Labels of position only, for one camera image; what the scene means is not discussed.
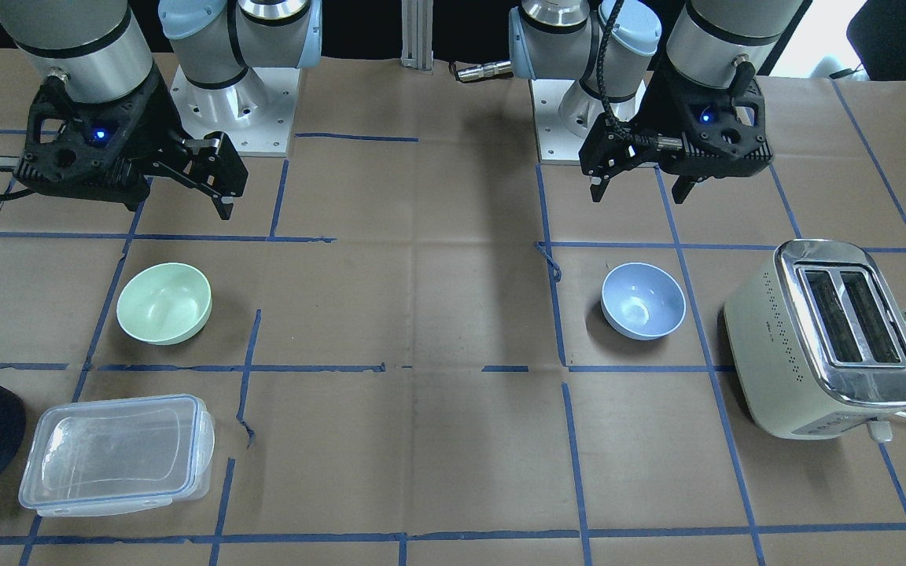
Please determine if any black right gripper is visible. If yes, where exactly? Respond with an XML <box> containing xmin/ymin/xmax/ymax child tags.
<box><xmin>13</xmin><ymin>65</ymin><xmax>249</xmax><ymax>221</ymax></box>

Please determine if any green bowl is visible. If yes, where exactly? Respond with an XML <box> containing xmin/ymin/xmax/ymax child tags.
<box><xmin>116</xmin><ymin>263</ymin><xmax>213</xmax><ymax>345</ymax></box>

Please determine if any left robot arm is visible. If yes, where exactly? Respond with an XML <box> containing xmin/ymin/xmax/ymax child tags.
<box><xmin>508</xmin><ymin>1</ymin><xmax>801</xmax><ymax>204</ymax></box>

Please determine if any clear plastic lidded container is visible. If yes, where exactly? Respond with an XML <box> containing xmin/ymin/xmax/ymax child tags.
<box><xmin>18</xmin><ymin>394</ymin><xmax>215</xmax><ymax>518</ymax></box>

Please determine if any blue bowl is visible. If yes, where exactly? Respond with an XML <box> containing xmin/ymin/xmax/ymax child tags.
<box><xmin>600</xmin><ymin>262</ymin><xmax>687</xmax><ymax>341</ymax></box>

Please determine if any aluminium frame post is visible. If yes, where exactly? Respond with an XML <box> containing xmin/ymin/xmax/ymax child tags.
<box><xmin>400</xmin><ymin>0</ymin><xmax>434</xmax><ymax>74</ymax></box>

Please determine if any silver metal connector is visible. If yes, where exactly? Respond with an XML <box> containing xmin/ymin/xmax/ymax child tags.
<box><xmin>448</xmin><ymin>61</ymin><xmax>514</xmax><ymax>83</ymax></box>

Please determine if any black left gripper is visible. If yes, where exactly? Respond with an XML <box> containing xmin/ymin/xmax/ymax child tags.
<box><xmin>579</xmin><ymin>55</ymin><xmax>773</xmax><ymax>204</ymax></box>

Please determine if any cream chrome toaster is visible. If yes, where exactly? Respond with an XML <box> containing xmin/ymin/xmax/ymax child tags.
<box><xmin>723</xmin><ymin>239</ymin><xmax>906</xmax><ymax>442</ymax></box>

